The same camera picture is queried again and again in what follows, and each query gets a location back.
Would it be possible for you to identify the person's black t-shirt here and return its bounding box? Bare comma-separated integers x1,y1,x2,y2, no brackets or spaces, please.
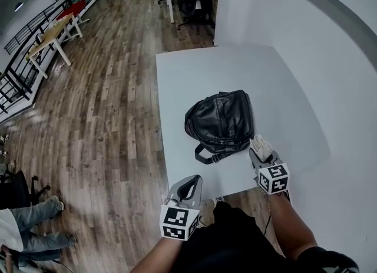
173,200,360,273

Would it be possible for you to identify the person's right forearm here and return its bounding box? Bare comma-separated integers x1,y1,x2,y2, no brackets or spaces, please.
267,193,318,261

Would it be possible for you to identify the red top table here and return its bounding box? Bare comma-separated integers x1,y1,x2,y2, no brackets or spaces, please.
55,0,91,25

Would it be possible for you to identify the wooden top table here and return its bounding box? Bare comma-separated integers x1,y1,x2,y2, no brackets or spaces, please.
25,12,84,80

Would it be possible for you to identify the black metal railing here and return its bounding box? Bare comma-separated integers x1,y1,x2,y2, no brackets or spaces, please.
0,0,100,113

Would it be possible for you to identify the beige cloth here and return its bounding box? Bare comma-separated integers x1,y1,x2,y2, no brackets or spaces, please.
250,134,274,161

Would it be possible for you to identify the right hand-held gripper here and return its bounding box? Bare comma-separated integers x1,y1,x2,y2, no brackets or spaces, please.
248,147,291,196

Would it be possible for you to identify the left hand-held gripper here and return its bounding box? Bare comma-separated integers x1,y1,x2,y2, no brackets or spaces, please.
160,174,204,242

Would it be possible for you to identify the black leather bag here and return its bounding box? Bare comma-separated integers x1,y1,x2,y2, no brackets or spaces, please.
184,90,254,165

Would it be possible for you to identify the person's left forearm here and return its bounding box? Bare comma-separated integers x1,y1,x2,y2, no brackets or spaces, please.
129,236,189,273

